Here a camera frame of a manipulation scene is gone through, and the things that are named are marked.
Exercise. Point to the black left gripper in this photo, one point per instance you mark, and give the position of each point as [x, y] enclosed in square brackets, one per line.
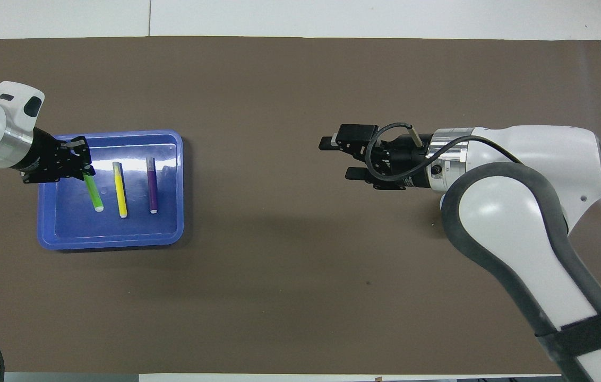
[48, 159]

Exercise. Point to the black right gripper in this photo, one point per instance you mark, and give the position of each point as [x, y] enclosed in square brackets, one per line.
[396, 159]

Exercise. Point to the green pen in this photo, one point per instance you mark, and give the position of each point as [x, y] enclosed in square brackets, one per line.
[95, 196]

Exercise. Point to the yellow pen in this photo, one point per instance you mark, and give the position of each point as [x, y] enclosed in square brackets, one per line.
[120, 191]

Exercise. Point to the purple pen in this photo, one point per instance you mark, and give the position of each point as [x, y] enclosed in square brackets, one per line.
[152, 185]

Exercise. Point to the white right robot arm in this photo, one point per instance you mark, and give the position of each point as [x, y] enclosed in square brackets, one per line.
[523, 212]

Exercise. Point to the blue plastic tray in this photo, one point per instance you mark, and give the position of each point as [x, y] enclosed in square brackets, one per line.
[162, 225]

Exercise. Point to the brown table mat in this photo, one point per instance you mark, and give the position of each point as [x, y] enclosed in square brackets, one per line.
[279, 297]

